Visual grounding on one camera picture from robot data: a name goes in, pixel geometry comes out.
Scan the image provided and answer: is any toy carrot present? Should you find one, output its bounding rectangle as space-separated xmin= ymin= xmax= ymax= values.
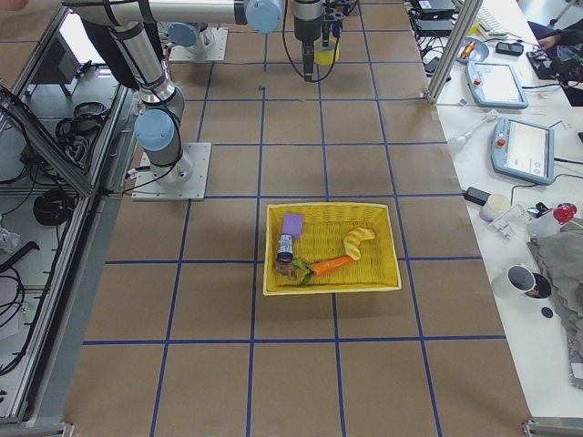
xmin=292 ymin=255 xmax=353 ymax=286

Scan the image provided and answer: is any yellow plastic woven basket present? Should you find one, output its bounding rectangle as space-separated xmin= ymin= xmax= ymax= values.
xmin=262 ymin=202 xmax=402 ymax=296

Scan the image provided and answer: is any near teach pendant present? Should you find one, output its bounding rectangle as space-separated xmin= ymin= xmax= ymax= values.
xmin=490 ymin=117 xmax=555 ymax=186

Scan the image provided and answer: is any aluminium frame post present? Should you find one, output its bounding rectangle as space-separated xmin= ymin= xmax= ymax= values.
xmin=426 ymin=0 xmax=483 ymax=104

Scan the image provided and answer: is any white light bulb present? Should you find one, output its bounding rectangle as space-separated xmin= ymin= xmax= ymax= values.
xmin=447 ymin=132 xmax=473 ymax=156

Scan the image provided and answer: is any person in black trousers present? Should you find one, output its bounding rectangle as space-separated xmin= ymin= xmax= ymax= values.
xmin=81 ymin=19 xmax=164 ymax=90

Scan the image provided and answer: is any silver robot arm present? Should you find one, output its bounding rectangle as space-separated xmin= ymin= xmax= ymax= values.
xmin=166 ymin=1 xmax=357 ymax=51
xmin=63 ymin=1 xmax=324 ymax=186

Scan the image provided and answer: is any purple block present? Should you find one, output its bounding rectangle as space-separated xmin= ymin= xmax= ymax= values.
xmin=281 ymin=212 xmax=303 ymax=239

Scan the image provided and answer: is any grey cloth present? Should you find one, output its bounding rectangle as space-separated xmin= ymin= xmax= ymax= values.
xmin=527 ymin=218 xmax=582 ymax=390

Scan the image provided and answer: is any white black mug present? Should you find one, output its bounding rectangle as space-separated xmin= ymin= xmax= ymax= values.
xmin=506 ymin=264 xmax=552 ymax=300

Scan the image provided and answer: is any brown toy piece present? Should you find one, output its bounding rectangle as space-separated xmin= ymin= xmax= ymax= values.
xmin=274 ymin=260 xmax=297 ymax=279

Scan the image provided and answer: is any red round object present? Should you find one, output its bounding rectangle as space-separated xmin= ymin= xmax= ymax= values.
xmin=553 ymin=203 xmax=578 ymax=226

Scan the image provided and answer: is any far teach pendant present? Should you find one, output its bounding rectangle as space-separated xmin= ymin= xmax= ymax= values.
xmin=465 ymin=61 xmax=529 ymax=109

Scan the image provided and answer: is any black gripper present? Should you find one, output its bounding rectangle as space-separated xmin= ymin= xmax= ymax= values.
xmin=322 ymin=0 xmax=358 ymax=46
xmin=292 ymin=0 xmax=322 ymax=81

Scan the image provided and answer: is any toy croissant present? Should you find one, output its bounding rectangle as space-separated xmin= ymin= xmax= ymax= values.
xmin=343 ymin=227 xmax=376 ymax=261

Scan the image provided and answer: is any blue plate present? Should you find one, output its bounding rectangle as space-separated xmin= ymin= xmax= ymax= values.
xmin=455 ymin=37 xmax=490 ymax=64

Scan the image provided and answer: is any brass cylinder tool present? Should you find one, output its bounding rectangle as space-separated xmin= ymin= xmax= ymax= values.
xmin=459 ymin=40 xmax=476 ymax=59

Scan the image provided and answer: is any yellow tape roll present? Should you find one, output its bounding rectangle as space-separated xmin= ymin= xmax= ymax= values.
xmin=314 ymin=37 xmax=340 ymax=66

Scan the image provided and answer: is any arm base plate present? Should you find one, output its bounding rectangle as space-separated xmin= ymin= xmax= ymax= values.
xmin=131 ymin=142 xmax=211 ymax=201
xmin=168 ymin=23 xmax=229 ymax=63

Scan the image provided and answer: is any teach pendant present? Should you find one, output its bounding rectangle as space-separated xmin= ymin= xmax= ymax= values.
xmin=490 ymin=117 xmax=555 ymax=186
xmin=465 ymin=61 xmax=529 ymax=109

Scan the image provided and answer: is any small labelled bottle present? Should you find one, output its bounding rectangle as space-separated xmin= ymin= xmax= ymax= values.
xmin=276 ymin=233 xmax=293 ymax=263

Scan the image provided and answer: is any black power adapter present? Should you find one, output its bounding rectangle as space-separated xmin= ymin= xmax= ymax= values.
xmin=463 ymin=187 xmax=491 ymax=207

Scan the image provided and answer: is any lavender cup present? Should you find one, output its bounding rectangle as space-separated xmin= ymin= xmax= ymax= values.
xmin=479 ymin=194 xmax=510 ymax=222

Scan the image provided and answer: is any clear plastic bracket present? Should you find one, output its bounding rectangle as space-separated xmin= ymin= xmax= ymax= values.
xmin=487 ymin=204 xmax=531 ymax=240

